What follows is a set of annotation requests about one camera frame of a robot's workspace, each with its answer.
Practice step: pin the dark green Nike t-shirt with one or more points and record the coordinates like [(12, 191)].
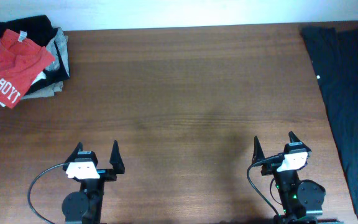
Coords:
[(334, 57)]

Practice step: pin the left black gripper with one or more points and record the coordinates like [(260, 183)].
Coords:
[(117, 164)]

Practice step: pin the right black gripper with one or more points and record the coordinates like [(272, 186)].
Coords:
[(258, 154)]

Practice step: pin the red printed t-shirt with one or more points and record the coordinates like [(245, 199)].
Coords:
[(21, 61)]

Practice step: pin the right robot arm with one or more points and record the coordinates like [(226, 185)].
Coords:
[(301, 200)]

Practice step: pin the black folded garment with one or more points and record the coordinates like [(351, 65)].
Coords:
[(39, 29)]

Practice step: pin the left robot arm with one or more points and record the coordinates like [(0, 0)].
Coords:
[(85, 205)]

